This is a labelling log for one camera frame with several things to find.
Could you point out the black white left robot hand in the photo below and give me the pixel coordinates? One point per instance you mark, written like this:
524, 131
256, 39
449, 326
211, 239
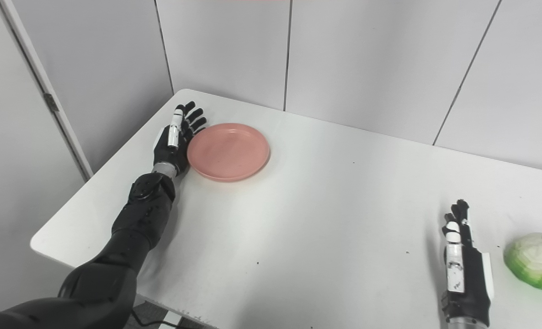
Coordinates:
166, 153

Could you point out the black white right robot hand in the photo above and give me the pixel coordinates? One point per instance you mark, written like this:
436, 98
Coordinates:
470, 288

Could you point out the pink round plate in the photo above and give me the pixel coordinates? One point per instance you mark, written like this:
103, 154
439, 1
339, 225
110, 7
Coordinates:
227, 151

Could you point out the green white toy cabbage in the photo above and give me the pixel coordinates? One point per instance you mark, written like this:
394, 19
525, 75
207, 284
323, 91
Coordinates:
538, 262

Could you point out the grey metal door hinge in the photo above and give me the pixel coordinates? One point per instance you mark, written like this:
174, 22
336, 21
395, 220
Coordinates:
50, 102

